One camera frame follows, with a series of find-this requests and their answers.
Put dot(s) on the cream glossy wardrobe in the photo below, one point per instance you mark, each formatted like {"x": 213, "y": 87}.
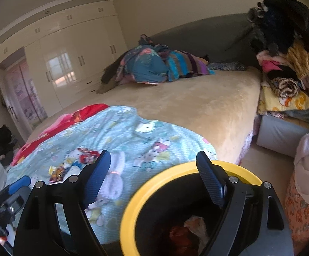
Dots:
{"x": 67, "y": 51}

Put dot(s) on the clothes pile on stool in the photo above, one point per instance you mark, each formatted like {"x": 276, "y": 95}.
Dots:
{"x": 280, "y": 39}

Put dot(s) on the purple gold snack wrapper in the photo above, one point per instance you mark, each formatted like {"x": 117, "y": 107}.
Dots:
{"x": 58, "y": 173}

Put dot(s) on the blue floral bundled quilt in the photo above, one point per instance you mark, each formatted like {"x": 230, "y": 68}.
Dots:
{"x": 144, "y": 64}

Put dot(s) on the yellow white snack wrapper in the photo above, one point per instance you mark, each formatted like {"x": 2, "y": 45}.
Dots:
{"x": 51, "y": 169}

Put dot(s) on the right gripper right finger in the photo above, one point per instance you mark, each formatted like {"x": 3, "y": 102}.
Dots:
{"x": 253, "y": 221}

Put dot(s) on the black bag on floor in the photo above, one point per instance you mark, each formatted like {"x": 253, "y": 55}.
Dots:
{"x": 7, "y": 146}

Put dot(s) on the light blue cartoon quilt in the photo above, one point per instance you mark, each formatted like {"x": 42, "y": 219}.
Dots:
{"x": 139, "y": 149}

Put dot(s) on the orange floral laundry basket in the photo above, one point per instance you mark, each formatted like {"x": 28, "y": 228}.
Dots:
{"x": 297, "y": 212}

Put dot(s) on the pink curtained door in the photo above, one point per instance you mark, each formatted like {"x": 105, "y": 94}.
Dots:
{"x": 26, "y": 102}

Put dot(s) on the red snack wrapper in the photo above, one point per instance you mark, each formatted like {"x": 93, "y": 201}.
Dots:
{"x": 87, "y": 156}

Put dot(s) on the striped colourful blanket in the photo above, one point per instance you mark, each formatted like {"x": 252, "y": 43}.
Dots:
{"x": 182, "y": 64}

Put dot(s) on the grey storage stool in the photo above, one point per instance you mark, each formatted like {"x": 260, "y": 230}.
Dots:
{"x": 281, "y": 135}

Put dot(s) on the red pink blanket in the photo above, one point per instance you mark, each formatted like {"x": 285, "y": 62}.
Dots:
{"x": 62, "y": 123}

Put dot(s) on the beige plush bed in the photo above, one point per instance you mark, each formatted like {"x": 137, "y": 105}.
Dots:
{"x": 220, "y": 107}

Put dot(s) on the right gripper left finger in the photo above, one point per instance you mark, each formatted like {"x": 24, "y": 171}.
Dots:
{"x": 38, "y": 231}

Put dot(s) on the yellow rim black trash bin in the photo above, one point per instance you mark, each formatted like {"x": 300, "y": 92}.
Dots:
{"x": 167, "y": 200}

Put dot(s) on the dark brown garment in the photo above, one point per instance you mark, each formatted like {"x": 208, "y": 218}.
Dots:
{"x": 108, "y": 79}

